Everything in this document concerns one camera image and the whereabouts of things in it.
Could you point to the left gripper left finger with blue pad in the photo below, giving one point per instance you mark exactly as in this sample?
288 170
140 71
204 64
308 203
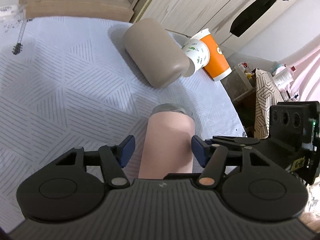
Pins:
114 159

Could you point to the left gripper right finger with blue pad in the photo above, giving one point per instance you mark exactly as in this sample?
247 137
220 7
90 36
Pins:
212 158

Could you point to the pink cup with grey rim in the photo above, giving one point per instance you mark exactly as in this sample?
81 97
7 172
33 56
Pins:
167 144

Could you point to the orange paper cup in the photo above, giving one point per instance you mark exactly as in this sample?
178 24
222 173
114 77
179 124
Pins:
217 67

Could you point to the taupe beige cup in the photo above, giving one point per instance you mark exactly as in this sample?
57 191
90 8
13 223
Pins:
155 53

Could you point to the white paper cup green print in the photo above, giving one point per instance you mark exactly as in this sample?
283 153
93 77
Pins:
198 55

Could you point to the geometric patterned bag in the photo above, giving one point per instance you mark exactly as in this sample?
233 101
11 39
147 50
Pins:
266 95

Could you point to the white patterned tablecloth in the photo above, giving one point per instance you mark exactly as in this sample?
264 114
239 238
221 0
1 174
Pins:
68 82

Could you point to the black ribbon bow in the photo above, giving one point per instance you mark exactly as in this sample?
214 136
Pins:
250 15

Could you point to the light wood wardrobe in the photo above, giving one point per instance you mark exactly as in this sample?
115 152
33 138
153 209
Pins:
283 29

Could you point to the wooden bookshelf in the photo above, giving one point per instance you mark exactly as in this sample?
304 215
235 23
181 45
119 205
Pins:
121 10

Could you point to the white tissue packs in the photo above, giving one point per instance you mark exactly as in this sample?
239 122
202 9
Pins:
12 12

